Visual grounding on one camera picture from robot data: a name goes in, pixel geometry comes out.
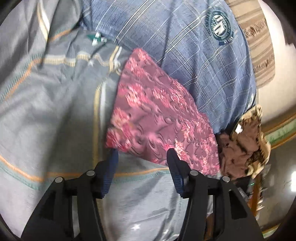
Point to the blue plaid pillow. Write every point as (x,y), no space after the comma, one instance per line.
(198,43)

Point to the grey patterned bedsheet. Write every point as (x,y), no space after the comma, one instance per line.
(57,95)

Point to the gold framed green picture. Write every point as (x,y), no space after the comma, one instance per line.
(280,133)

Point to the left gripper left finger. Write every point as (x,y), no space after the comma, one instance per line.
(68,209)

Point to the striped beige headboard cushion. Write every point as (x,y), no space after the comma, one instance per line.
(250,17)

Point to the brown leopard trim garment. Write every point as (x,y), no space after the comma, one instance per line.
(245,151)

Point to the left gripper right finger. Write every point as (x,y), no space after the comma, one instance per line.
(213,204)

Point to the pink floral shirt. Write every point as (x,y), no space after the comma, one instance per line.
(153,113)

